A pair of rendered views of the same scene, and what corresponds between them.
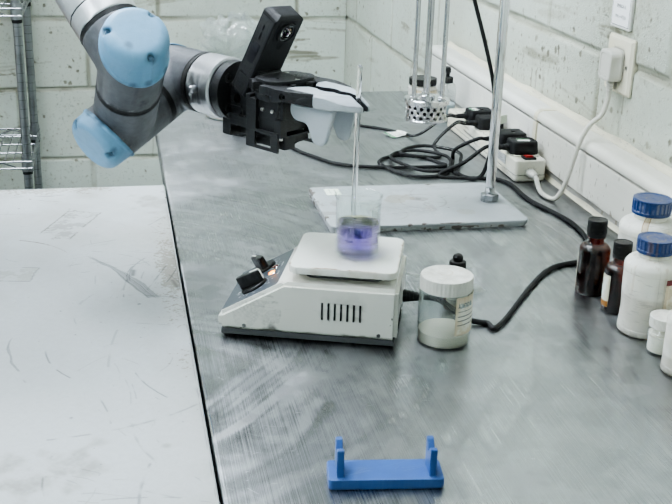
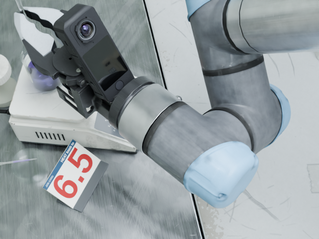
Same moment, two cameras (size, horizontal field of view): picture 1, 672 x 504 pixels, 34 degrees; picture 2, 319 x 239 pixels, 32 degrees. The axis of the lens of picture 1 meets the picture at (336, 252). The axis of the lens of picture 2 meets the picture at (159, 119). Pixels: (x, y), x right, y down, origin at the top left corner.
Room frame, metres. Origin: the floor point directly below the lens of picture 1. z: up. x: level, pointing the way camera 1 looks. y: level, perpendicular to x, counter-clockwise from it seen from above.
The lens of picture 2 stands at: (1.65, 0.18, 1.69)
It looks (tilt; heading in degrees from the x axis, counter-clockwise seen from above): 59 degrees down; 184
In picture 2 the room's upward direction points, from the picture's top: 4 degrees counter-clockwise
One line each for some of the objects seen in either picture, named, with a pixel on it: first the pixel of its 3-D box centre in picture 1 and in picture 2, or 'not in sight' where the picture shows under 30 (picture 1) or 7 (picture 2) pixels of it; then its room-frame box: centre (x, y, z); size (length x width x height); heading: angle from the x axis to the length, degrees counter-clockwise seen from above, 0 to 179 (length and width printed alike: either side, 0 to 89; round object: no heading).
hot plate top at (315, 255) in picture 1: (348, 255); (54, 86); (1.17, -0.01, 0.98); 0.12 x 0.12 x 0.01; 83
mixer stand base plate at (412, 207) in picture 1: (414, 205); not in sight; (1.61, -0.12, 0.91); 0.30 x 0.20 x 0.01; 102
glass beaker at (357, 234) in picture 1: (356, 223); (44, 66); (1.16, -0.02, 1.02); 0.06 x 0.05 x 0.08; 150
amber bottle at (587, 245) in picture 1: (594, 255); not in sight; (1.28, -0.32, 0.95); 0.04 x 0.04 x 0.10
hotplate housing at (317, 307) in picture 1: (324, 289); (75, 102); (1.17, 0.01, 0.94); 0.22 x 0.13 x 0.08; 83
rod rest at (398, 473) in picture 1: (385, 461); not in sight; (0.83, -0.05, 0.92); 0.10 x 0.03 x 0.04; 95
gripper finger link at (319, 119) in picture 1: (322, 119); (54, 30); (1.18, 0.02, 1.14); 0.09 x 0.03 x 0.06; 47
